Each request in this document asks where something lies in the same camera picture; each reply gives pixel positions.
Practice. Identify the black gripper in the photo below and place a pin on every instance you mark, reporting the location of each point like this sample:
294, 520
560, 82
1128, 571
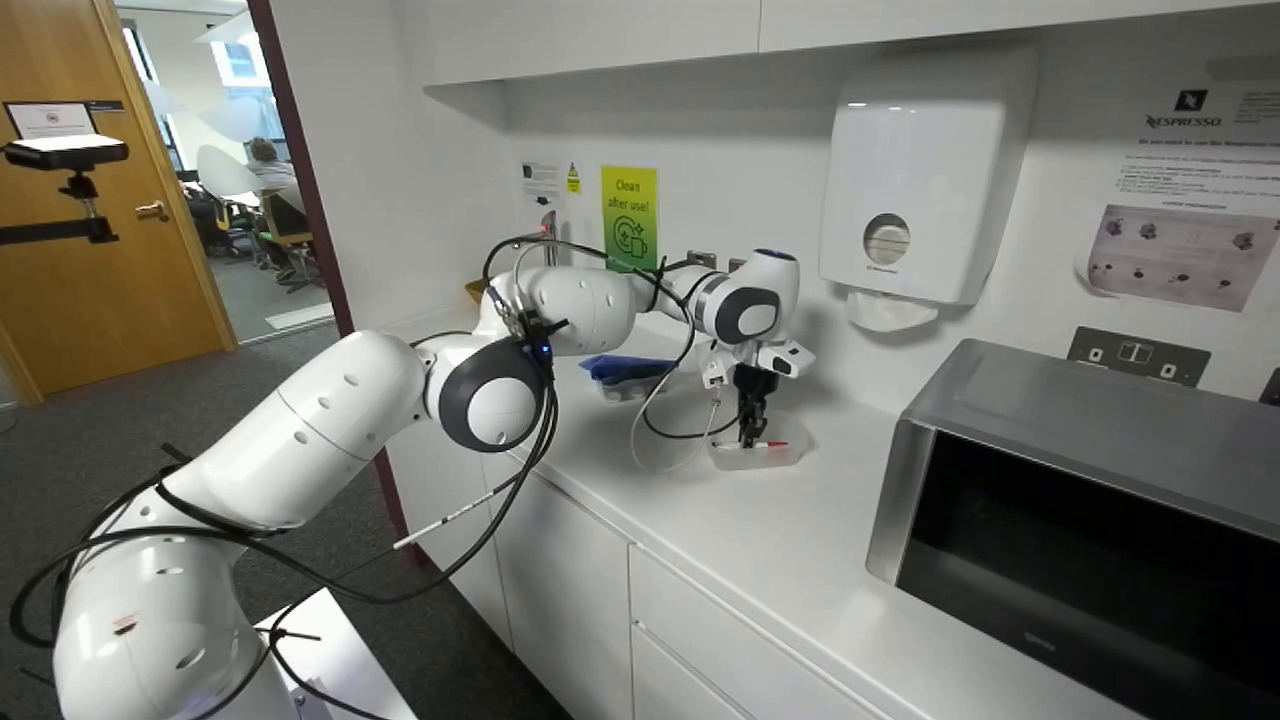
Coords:
752, 384

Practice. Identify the red capped marker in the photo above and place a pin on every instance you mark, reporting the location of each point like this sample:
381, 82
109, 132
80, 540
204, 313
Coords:
777, 444

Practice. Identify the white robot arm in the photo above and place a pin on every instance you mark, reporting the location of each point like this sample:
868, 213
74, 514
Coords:
306, 426

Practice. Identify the clear plastic container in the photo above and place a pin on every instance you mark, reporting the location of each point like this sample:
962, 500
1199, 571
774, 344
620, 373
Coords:
799, 444

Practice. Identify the blue cloth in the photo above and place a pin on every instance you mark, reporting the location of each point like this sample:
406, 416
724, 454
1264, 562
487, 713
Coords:
620, 369

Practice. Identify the white lower cabinet front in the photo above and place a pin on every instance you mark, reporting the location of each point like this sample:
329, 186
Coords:
566, 603
720, 643

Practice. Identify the green clean after use poster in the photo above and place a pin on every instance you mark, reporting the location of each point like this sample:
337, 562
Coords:
624, 203

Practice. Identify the chrome water tap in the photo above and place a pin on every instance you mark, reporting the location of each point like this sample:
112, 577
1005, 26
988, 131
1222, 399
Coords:
548, 233

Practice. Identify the yellow warning sign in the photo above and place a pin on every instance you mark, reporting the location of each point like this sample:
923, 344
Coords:
572, 186

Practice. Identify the white paper towel dispenser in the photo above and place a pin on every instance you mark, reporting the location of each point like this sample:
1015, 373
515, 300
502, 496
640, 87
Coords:
923, 174

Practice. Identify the silver microwave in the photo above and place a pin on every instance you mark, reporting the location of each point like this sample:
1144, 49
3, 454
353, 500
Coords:
1066, 412

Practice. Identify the white upper cabinet door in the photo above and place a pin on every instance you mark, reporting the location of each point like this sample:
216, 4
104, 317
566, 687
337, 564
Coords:
1002, 19
602, 40

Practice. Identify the white notice with grey pictures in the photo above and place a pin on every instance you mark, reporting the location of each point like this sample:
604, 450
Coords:
1174, 254

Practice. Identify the black office chair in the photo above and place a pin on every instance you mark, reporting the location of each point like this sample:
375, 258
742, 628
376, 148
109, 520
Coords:
281, 226

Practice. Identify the wooden door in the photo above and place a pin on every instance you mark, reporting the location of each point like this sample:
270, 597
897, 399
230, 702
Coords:
163, 292

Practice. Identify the black laptop stand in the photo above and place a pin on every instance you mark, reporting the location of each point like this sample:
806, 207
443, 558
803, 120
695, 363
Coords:
80, 186

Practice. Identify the open laptop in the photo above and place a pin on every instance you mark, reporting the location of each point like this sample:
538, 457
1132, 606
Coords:
52, 127

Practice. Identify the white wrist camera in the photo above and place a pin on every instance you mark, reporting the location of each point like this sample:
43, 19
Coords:
786, 357

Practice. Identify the dark double wall socket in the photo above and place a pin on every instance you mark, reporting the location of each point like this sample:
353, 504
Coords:
1132, 355

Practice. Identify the dark red door frame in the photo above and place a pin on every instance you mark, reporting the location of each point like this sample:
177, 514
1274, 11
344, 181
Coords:
306, 174

